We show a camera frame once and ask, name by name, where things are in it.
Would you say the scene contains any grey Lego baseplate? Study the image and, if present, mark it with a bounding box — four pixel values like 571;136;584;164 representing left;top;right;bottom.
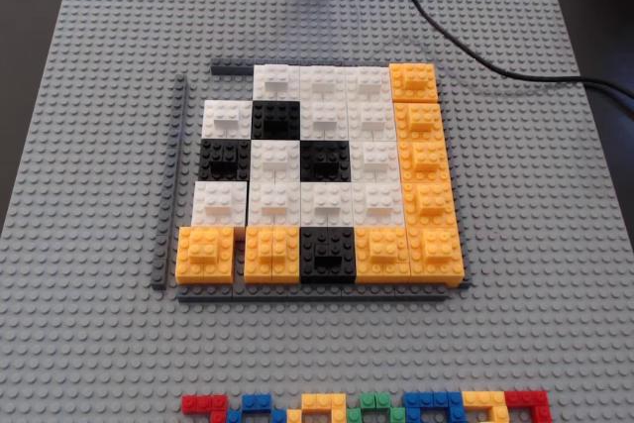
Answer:
0;0;634;423

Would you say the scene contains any black cable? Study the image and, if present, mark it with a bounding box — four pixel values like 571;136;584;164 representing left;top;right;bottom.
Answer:
395;0;634;107

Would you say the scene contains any blue Lego brick letter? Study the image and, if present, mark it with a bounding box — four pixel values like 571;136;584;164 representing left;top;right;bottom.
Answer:
403;391;467;423
226;393;288;423

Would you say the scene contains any black Lego cube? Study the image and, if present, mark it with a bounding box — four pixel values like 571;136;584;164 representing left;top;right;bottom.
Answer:
197;138;253;182
299;226;358;285
299;139;352;184
251;100;302;141

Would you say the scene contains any white Lego cube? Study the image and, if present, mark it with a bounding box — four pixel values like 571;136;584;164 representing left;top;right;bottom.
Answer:
299;100;350;142
202;99;255;141
349;139;401;184
252;63;302;103
246;180;302;229
250;139;302;182
299;65;348;103
345;65;392;103
346;100;397;142
351;180;406;229
190;179;249;229
299;180;355;229

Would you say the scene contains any short dark grey Lego strip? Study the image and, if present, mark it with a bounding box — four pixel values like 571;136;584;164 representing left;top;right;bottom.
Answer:
210;56;256;77

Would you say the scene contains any orange Lego cube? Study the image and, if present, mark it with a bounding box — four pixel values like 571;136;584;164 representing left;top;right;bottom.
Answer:
175;225;237;286
396;139;452;184
243;225;302;285
401;180;458;230
393;102;446;143
406;227;467;289
389;62;441;105
354;226;412;285

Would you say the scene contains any red Lego brick letter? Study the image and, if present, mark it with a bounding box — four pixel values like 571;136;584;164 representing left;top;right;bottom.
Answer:
503;389;553;423
180;394;230;423

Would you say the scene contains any green Lego brick letter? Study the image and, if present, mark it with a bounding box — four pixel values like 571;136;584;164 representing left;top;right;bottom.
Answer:
345;392;407;423

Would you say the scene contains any yellow Lego brick letter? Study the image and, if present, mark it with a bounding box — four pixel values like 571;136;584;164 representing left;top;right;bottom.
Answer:
461;390;511;423
285;392;348;423

